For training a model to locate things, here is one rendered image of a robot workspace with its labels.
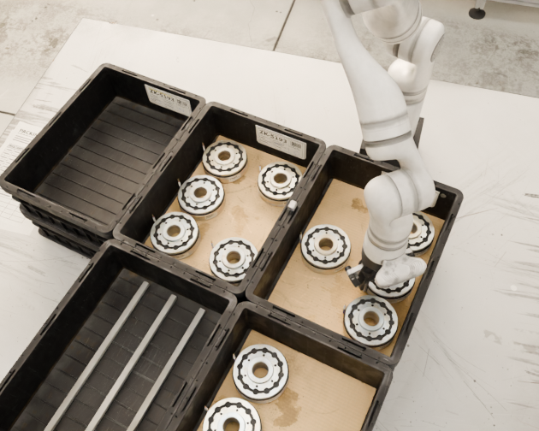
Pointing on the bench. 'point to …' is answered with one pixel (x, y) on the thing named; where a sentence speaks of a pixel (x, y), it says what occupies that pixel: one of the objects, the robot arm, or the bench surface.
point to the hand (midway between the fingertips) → (375, 280)
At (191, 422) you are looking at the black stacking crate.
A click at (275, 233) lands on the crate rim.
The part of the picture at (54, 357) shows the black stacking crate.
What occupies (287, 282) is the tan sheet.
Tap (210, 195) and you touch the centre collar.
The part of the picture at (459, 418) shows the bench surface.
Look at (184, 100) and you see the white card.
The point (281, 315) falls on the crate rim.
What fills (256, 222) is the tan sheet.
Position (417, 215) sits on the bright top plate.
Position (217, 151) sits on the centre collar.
